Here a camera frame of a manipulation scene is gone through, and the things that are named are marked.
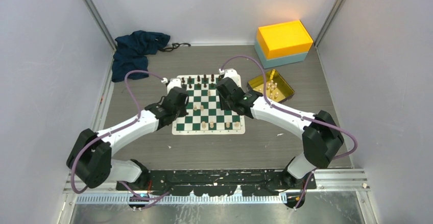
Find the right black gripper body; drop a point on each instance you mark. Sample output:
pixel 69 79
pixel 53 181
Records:
pixel 225 104

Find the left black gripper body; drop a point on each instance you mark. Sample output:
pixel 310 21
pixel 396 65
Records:
pixel 182 112

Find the gold metal tin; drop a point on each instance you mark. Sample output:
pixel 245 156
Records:
pixel 276 87

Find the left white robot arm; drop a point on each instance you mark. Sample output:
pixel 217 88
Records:
pixel 91 156

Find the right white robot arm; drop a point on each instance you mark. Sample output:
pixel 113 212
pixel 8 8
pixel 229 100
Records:
pixel 320 138

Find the green white chess board mat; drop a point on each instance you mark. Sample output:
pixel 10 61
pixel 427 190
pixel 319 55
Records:
pixel 197 87

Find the light blue box base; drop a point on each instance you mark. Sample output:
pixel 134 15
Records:
pixel 270 63

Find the dark blue cloth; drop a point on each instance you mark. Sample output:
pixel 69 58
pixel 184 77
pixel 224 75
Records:
pixel 132 51

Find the yellow box lid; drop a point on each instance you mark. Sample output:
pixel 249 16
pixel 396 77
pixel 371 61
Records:
pixel 283 39

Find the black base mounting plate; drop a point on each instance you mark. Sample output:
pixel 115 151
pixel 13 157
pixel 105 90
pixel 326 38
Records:
pixel 250 182

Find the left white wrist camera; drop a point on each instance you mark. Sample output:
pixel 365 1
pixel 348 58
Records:
pixel 171 83

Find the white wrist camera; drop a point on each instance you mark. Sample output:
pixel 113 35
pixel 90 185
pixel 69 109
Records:
pixel 171 83
pixel 232 74

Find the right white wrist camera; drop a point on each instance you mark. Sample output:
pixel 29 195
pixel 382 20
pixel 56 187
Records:
pixel 232 74

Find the aluminium front rail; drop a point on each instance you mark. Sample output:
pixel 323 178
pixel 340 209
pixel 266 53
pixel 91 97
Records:
pixel 128 198

